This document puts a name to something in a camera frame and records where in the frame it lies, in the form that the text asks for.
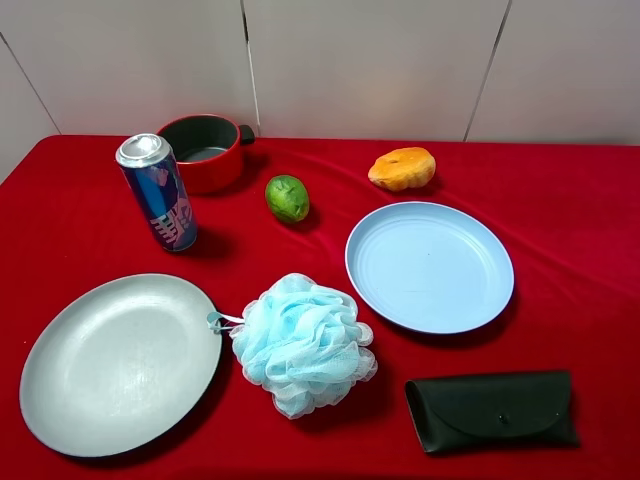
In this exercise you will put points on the red cooking pot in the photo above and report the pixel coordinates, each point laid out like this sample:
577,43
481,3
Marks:
209,150

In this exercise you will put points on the black glasses case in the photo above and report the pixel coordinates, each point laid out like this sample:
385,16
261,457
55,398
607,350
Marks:
459,412

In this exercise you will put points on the blue drink can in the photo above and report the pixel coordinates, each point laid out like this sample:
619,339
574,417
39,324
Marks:
150,168

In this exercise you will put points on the green avocado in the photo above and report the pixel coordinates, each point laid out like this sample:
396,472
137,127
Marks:
287,198

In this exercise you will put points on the red tablecloth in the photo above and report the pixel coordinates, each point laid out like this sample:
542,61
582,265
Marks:
567,214

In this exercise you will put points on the light blue plastic plate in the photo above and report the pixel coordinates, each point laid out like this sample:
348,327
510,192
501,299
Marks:
429,268

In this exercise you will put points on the grey round plate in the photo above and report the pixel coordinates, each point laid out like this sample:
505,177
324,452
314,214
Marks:
119,366

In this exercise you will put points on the orange bread roll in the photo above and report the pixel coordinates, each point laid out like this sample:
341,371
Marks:
404,168

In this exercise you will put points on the light blue bath loofah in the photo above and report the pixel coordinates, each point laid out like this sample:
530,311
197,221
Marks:
301,342

